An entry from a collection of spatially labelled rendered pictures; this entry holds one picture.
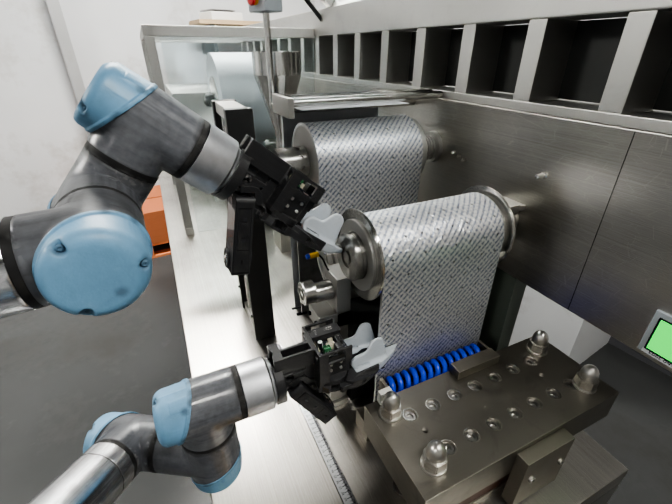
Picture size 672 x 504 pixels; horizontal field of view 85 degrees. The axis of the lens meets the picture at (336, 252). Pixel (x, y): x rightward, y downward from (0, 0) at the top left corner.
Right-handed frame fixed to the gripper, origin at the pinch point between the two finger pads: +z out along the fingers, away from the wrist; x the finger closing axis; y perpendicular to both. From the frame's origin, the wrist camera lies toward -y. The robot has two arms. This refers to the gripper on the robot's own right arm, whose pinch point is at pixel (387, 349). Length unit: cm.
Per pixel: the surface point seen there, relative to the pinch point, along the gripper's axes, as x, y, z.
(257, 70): 76, 39, 2
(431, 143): 28.7, 25.7, 27.7
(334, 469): -4.4, -19.1, -11.9
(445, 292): -0.2, 8.6, 10.6
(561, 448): -22.0, -7.8, 17.2
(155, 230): 269, -85, -45
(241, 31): 102, 49, 4
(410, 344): -0.3, -0.6, 4.6
